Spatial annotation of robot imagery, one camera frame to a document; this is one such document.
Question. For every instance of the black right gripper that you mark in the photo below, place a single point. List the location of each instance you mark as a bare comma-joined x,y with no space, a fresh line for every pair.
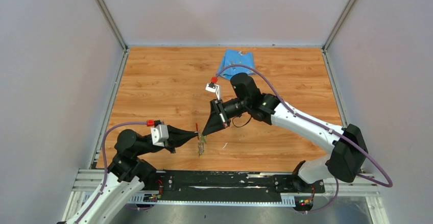
215,122

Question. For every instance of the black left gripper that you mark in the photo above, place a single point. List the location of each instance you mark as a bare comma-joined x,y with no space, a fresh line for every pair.
177,137

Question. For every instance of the metal keyring plate with spring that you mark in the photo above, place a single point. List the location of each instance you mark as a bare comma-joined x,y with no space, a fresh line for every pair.
200,145

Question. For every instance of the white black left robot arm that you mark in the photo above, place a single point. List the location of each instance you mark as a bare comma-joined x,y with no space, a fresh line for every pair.
127,174

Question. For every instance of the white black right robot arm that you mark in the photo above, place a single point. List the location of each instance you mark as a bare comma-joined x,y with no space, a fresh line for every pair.
342,145

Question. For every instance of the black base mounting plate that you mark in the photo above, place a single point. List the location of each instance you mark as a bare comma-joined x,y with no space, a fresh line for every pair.
226,186

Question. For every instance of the blue folded cloth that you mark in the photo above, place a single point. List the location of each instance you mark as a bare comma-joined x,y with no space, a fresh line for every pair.
233,57

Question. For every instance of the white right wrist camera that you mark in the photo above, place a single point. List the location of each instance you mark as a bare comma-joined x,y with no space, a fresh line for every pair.
214,88

